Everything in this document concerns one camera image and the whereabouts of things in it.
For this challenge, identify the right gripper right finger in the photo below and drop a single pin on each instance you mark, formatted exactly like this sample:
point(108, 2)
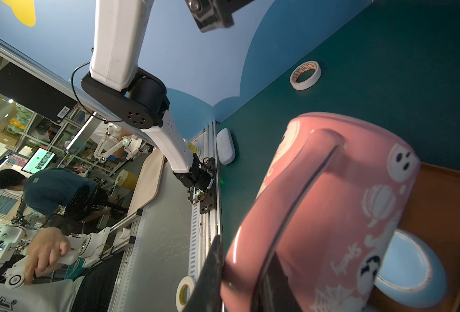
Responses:
point(274, 292)

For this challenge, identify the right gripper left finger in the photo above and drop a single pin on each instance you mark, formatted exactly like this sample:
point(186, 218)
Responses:
point(206, 295)

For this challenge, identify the pink ghost mug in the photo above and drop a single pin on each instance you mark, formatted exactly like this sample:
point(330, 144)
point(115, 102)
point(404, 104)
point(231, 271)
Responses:
point(327, 209)

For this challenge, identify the orange plastic tray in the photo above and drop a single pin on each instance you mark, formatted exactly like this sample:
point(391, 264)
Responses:
point(433, 215)

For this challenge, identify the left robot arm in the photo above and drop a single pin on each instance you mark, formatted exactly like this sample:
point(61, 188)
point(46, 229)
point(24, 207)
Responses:
point(134, 95)

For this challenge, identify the light blue mug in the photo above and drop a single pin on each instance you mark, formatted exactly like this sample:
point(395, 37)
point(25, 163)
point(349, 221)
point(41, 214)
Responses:
point(411, 273)

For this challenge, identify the white tape roll front centre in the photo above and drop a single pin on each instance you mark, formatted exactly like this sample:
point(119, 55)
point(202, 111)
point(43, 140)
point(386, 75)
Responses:
point(184, 292)

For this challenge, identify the person in white shirt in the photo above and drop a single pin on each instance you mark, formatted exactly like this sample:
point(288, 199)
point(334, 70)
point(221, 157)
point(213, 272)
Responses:
point(92, 291)

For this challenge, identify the grey sponge pad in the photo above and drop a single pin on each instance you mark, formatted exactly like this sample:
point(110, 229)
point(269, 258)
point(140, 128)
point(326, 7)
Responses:
point(225, 147)

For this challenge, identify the person in teal shirt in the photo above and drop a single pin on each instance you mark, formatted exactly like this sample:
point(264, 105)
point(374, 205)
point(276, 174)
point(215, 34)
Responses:
point(50, 189)

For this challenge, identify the masking tape roll on table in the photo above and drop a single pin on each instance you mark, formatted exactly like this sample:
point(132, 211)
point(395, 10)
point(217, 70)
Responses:
point(306, 75)

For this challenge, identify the computer monitor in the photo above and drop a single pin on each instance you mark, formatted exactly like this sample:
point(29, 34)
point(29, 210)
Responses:
point(39, 161)

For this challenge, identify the aluminium front rail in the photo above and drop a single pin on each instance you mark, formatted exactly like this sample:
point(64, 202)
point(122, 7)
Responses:
point(172, 241)

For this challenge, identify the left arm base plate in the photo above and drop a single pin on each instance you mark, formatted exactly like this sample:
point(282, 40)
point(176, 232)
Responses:
point(203, 193)

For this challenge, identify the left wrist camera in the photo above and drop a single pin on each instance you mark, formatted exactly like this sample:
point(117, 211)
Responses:
point(214, 14)

